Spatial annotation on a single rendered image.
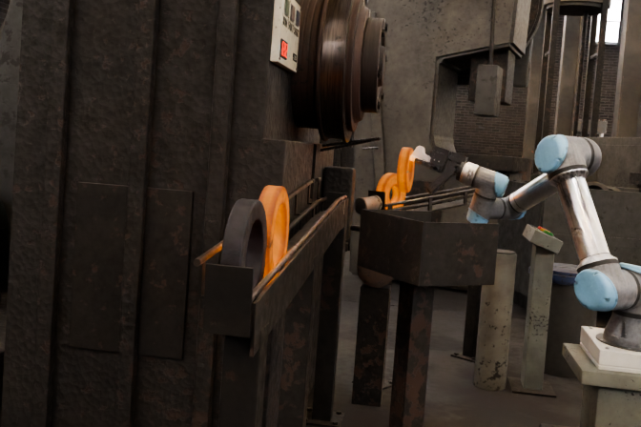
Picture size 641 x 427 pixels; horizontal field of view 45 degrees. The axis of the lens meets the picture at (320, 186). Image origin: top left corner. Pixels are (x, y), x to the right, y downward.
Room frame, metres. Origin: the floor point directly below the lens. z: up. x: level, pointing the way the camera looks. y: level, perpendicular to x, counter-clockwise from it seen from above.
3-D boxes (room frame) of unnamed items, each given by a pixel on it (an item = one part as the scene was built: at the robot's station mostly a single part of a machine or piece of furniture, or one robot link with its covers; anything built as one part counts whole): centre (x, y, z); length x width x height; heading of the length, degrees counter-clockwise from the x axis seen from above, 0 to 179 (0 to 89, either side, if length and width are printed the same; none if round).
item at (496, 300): (2.87, -0.70, 0.26); 0.12 x 0.12 x 0.52
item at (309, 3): (2.33, 0.04, 1.12); 0.47 x 0.10 x 0.47; 172
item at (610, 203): (4.57, -1.65, 0.39); 1.03 x 0.83 x 0.77; 97
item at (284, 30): (1.99, 0.12, 1.15); 0.26 x 0.02 x 0.18; 172
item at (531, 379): (2.89, -0.86, 0.31); 0.24 x 0.16 x 0.62; 172
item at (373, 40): (2.30, -0.14, 1.11); 0.28 x 0.06 x 0.28; 172
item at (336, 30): (2.32, -0.04, 1.11); 0.47 x 0.06 x 0.47; 172
